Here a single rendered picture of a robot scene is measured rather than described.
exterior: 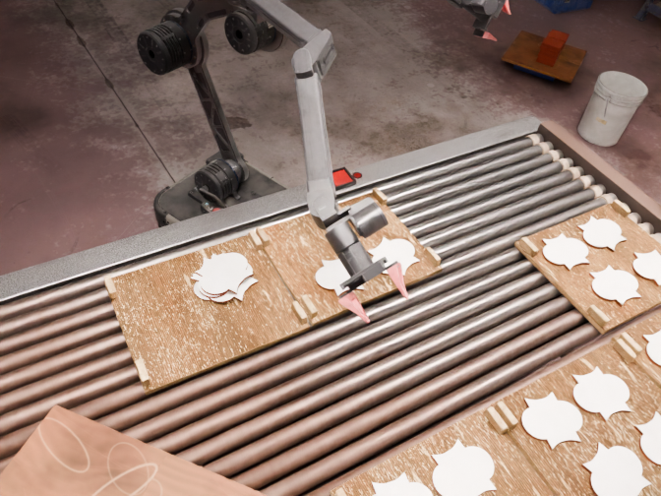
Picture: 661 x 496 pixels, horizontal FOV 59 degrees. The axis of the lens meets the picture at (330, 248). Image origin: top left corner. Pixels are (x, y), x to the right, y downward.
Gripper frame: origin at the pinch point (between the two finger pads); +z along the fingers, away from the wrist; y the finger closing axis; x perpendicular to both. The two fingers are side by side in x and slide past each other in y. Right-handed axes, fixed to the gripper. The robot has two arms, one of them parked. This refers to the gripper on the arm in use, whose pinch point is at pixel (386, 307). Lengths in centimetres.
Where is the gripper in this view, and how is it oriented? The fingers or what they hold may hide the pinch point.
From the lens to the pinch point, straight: 122.3
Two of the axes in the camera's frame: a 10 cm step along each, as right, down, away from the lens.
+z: 5.3, 8.4, -0.8
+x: -2.8, 0.9, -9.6
